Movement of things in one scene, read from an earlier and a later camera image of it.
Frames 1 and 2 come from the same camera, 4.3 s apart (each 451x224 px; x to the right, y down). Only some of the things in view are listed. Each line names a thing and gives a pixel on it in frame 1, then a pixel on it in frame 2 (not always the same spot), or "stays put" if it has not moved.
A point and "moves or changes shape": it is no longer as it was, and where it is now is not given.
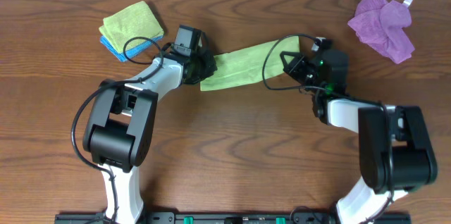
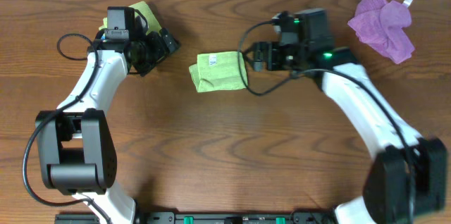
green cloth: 246,64 moves or changes shape
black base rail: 238,218 stays put
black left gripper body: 206,65 to 155,46
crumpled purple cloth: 381,25 stays put
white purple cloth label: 407,1 stays put
